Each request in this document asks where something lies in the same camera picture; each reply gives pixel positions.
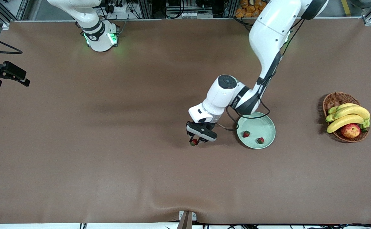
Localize pale green round plate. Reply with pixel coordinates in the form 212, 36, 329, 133
236, 111, 276, 149

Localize brown table cover mat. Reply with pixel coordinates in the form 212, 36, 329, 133
0, 17, 371, 225

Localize white power strip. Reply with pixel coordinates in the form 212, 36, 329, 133
104, 0, 128, 14

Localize bag of orange buns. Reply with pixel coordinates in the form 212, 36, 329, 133
235, 0, 268, 18

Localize brown wicker basket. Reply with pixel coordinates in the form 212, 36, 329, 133
322, 92, 369, 143

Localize red yellow apple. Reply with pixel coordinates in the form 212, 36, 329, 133
341, 123, 361, 139

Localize yellow banana bunch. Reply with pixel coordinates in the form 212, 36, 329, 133
325, 103, 371, 134

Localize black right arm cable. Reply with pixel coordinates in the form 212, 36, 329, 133
0, 30, 23, 54

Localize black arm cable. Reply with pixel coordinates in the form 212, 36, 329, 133
0, 30, 23, 54
217, 17, 305, 131

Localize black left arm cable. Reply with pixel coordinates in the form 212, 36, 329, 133
217, 17, 305, 131

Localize metal table edge bracket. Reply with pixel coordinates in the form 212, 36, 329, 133
179, 211, 197, 229

